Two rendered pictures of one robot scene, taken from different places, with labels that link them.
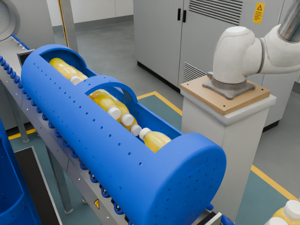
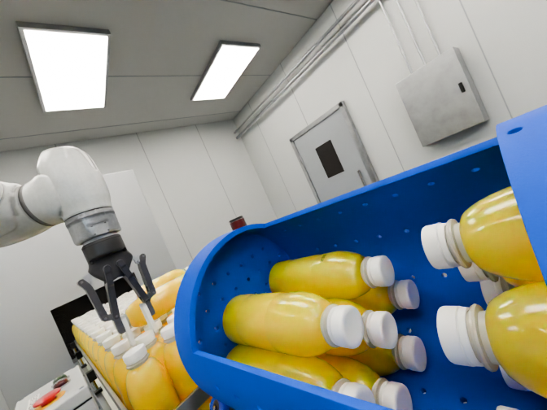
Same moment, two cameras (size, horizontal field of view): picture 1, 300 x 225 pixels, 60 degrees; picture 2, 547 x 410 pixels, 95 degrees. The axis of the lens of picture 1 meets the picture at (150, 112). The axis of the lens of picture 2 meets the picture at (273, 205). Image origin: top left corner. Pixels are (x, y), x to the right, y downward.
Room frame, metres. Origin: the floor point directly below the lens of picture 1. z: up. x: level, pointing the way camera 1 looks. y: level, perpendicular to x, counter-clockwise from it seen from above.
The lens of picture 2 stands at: (0.89, -0.03, 1.25)
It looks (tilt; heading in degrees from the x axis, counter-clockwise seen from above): 0 degrees down; 174
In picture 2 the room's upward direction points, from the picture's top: 24 degrees counter-clockwise
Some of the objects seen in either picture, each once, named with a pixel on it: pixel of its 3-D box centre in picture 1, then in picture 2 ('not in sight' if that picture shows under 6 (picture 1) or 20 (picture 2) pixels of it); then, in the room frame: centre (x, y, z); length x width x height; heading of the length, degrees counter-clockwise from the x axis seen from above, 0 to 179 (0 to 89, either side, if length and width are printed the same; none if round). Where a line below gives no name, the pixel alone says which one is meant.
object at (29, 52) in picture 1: (30, 64); not in sight; (1.41, 0.70, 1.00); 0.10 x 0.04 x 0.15; 128
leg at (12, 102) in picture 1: (16, 114); not in sight; (1.92, 1.19, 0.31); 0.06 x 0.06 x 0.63; 38
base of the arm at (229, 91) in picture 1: (225, 80); not in sight; (1.11, -0.36, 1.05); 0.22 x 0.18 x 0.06; 35
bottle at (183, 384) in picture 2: not in sight; (190, 373); (0.33, -0.28, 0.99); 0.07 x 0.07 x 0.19
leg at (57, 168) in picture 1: (60, 181); not in sight; (1.15, 0.58, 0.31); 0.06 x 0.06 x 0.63; 38
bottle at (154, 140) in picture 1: (167, 151); (280, 320); (0.56, -0.05, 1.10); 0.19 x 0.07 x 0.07; 38
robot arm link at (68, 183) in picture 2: not in sight; (69, 185); (0.30, -0.36, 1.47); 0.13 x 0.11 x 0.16; 88
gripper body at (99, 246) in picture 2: not in sight; (109, 259); (0.30, -0.35, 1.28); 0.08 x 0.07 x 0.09; 128
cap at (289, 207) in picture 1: (294, 209); (135, 355); (0.38, -0.34, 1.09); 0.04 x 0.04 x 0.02
